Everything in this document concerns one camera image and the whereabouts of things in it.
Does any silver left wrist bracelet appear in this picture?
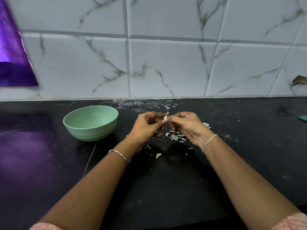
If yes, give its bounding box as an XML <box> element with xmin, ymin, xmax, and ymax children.
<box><xmin>107</xmin><ymin>149</ymin><xmax>130</xmax><ymax>168</ymax></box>

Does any pink patterned right sleeve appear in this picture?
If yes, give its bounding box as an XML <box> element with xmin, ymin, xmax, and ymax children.
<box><xmin>271</xmin><ymin>212</ymin><xmax>307</xmax><ymax>230</ymax></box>

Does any person's right hand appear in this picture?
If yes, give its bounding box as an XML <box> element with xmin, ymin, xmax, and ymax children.
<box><xmin>167</xmin><ymin>111</ymin><xmax>215</xmax><ymax>150</ymax></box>

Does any person's left forearm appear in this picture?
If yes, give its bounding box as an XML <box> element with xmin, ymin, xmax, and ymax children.
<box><xmin>39</xmin><ymin>145</ymin><xmax>140</xmax><ymax>229</ymax></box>

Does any person's right forearm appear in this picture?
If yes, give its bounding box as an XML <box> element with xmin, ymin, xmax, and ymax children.
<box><xmin>204</xmin><ymin>139</ymin><xmax>302</xmax><ymax>229</ymax></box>

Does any silver right wrist bracelet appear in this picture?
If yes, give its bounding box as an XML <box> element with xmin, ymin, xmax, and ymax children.
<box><xmin>202</xmin><ymin>134</ymin><xmax>219</xmax><ymax>154</ymax></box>

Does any pink patterned sleeve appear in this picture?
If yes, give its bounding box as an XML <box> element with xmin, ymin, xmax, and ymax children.
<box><xmin>29</xmin><ymin>222</ymin><xmax>64</xmax><ymax>230</ymax></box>
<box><xmin>271</xmin><ymin>212</ymin><xmax>307</xmax><ymax>230</ymax></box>

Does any purple cloth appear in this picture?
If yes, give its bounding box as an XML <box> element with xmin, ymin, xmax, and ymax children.
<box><xmin>0</xmin><ymin>0</ymin><xmax>39</xmax><ymax>88</ymax></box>

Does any silver wrist bracelet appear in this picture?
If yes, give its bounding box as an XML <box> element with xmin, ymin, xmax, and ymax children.
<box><xmin>202</xmin><ymin>134</ymin><xmax>219</xmax><ymax>154</ymax></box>
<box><xmin>107</xmin><ymin>149</ymin><xmax>130</xmax><ymax>168</ymax></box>

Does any pink patterned left sleeve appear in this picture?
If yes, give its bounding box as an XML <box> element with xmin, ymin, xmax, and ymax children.
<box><xmin>29</xmin><ymin>222</ymin><xmax>64</xmax><ymax>230</ymax></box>

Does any person's left hand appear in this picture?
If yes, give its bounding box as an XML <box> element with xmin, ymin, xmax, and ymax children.
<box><xmin>126</xmin><ymin>111</ymin><xmax>169</xmax><ymax>150</ymax></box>

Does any mint green bowl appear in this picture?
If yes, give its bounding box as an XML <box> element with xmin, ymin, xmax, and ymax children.
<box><xmin>63</xmin><ymin>105</ymin><xmax>120</xmax><ymax>142</ymax></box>

